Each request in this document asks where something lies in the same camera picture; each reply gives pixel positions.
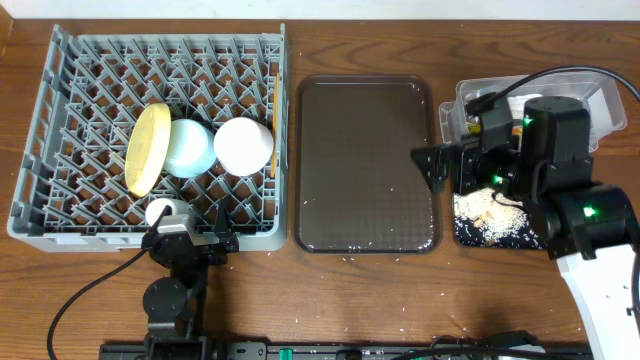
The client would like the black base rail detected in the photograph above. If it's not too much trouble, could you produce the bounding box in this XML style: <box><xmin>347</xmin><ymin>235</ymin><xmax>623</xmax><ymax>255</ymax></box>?
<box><xmin>98</xmin><ymin>341</ymin><xmax>591</xmax><ymax>360</ymax></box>

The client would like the dark brown serving tray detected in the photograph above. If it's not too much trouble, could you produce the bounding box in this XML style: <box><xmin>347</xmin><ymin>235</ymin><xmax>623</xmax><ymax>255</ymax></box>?
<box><xmin>293</xmin><ymin>75</ymin><xmax>441</xmax><ymax>255</ymax></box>

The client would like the spilled rice pile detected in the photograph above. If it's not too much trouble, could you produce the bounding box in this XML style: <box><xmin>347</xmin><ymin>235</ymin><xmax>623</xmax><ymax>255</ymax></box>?
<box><xmin>453</xmin><ymin>188</ymin><xmax>546</xmax><ymax>250</ymax></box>

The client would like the small white cup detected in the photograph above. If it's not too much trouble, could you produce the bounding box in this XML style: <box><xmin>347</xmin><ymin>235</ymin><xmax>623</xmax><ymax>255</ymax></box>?
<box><xmin>145</xmin><ymin>198</ymin><xmax>193</xmax><ymax>226</ymax></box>

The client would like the light blue bowl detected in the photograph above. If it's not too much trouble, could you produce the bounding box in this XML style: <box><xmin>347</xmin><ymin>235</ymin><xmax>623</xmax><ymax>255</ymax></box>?
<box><xmin>163</xmin><ymin>119</ymin><xmax>216</xmax><ymax>178</ymax></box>

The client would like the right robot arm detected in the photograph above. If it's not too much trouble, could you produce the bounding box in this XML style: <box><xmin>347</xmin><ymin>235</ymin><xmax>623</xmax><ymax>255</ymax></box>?
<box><xmin>410</xmin><ymin>94</ymin><xmax>639</xmax><ymax>359</ymax></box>

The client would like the wooden chopstick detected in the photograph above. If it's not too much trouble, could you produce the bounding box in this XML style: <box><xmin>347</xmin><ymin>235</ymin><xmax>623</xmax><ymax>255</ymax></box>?
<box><xmin>269</xmin><ymin>72</ymin><xmax>281</xmax><ymax>179</ymax></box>

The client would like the white napkin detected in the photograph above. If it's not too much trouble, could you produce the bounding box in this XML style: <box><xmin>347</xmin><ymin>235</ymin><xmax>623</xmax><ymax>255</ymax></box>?
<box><xmin>507</xmin><ymin>94</ymin><xmax>541</xmax><ymax>120</ymax></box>

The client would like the clear plastic bin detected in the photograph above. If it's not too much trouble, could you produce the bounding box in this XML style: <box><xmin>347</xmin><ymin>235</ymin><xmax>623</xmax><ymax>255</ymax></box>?
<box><xmin>439</xmin><ymin>72</ymin><xmax>627</xmax><ymax>152</ymax></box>

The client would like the black waste tray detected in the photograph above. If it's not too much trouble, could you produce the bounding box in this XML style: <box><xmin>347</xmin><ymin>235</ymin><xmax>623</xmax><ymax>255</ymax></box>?
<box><xmin>450</xmin><ymin>156</ymin><xmax>551</xmax><ymax>251</ymax></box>

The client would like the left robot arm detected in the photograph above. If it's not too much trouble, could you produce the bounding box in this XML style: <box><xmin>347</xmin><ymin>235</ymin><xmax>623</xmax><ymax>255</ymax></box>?
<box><xmin>141</xmin><ymin>204</ymin><xmax>239</xmax><ymax>359</ymax></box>

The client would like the yellow plate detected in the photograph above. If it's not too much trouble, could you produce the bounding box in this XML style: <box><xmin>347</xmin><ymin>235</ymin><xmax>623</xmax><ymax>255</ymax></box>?
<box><xmin>125</xmin><ymin>103</ymin><xmax>171</xmax><ymax>197</ymax></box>

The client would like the grey dishwasher rack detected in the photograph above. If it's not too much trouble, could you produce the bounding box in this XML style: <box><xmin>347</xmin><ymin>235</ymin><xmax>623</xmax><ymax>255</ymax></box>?
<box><xmin>7</xmin><ymin>28</ymin><xmax>290</xmax><ymax>253</ymax></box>

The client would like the white pink bowl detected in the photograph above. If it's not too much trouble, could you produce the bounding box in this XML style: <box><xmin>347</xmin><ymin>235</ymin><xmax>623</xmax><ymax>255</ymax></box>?
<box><xmin>214</xmin><ymin>117</ymin><xmax>274</xmax><ymax>177</ymax></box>

